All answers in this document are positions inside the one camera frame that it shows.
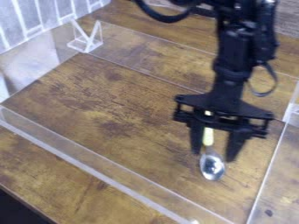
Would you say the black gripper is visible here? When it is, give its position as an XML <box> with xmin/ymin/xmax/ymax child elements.
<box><xmin>172</xmin><ymin>66</ymin><xmax>275</xmax><ymax>163</ymax></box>

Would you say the green handled metal spoon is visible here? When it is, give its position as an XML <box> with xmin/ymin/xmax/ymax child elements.
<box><xmin>199</xmin><ymin>110</ymin><xmax>227</xmax><ymax>182</ymax></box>

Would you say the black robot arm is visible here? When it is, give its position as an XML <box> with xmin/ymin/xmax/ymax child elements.
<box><xmin>172</xmin><ymin>0</ymin><xmax>278</xmax><ymax>162</ymax></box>

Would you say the clear acrylic right barrier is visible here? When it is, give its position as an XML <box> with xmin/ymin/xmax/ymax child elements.
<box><xmin>247</xmin><ymin>81</ymin><xmax>299</xmax><ymax>224</ymax></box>

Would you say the clear acrylic barrier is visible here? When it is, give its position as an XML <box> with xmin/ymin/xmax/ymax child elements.
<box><xmin>0</xmin><ymin>105</ymin><xmax>234</xmax><ymax>224</ymax></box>
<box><xmin>247</xmin><ymin>81</ymin><xmax>299</xmax><ymax>224</ymax></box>

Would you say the clear acrylic front barrier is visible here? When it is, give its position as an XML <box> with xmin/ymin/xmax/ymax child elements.
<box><xmin>0</xmin><ymin>105</ymin><xmax>234</xmax><ymax>224</ymax></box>

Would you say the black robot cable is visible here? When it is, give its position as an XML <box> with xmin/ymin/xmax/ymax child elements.
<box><xmin>132</xmin><ymin>0</ymin><xmax>280</xmax><ymax>98</ymax></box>

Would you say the clear acrylic triangular bracket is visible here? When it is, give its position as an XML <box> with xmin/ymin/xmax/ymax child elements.
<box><xmin>67</xmin><ymin>20</ymin><xmax>104</xmax><ymax>53</ymax></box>

